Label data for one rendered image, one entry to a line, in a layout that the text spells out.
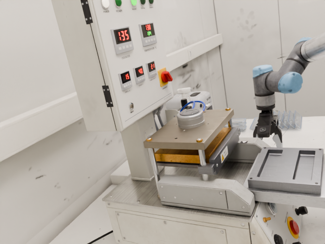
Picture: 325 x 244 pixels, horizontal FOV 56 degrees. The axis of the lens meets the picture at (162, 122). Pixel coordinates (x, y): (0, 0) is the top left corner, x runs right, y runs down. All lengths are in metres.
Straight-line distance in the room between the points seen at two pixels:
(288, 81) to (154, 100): 0.47
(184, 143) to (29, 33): 0.70
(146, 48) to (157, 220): 0.51
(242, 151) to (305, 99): 2.36
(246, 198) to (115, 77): 0.45
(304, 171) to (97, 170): 0.89
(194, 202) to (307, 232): 0.38
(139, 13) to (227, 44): 2.41
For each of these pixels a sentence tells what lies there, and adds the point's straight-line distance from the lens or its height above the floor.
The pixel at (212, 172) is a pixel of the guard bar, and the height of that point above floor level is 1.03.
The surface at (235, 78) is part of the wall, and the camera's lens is 3.37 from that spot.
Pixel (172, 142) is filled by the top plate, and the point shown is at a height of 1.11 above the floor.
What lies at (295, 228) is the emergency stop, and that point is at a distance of 0.99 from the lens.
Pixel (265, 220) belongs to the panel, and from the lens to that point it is 0.85.
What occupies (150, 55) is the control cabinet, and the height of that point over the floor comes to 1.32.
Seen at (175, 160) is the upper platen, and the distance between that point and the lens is 0.87.
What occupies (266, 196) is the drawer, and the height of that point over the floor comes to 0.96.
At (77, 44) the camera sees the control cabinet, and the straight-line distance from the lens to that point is 0.86.
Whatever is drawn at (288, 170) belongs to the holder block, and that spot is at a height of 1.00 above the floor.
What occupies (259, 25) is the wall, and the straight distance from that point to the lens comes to 3.25.
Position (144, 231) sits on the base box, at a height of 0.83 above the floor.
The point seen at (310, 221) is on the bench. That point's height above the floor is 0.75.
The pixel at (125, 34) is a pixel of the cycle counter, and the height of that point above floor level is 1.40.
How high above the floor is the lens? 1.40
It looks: 17 degrees down
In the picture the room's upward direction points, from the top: 11 degrees counter-clockwise
